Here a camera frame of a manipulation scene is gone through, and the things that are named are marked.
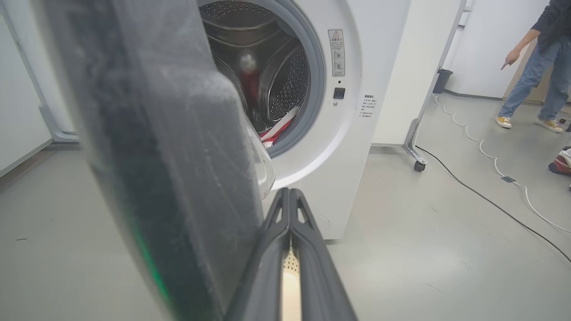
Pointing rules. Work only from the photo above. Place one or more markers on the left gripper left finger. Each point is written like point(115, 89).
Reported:
point(263, 276)

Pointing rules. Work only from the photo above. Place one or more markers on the white partition on caster feet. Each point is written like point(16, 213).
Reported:
point(22, 111)
point(410, 67)

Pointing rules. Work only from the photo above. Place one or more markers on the white front-load washing machine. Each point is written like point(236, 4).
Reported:
point(348, 133)

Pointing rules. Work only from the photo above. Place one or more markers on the person in blue jeans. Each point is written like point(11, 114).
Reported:
point(551, 67)

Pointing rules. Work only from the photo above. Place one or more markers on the red white striped garment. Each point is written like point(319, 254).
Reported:
point(277, 130)

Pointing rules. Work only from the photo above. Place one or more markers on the dark round washing machine door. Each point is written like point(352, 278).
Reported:
point(156, 156)

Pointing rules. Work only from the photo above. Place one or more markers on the black waste bin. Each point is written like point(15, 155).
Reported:
point(442, 80)

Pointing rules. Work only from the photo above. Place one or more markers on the cream perforated laundry basket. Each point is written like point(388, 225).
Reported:
point(291, 292)

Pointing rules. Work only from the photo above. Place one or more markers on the red white sneaker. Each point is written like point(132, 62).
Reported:
point(561, 162)

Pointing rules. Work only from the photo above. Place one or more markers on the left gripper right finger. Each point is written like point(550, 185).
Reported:
point(319, 276)

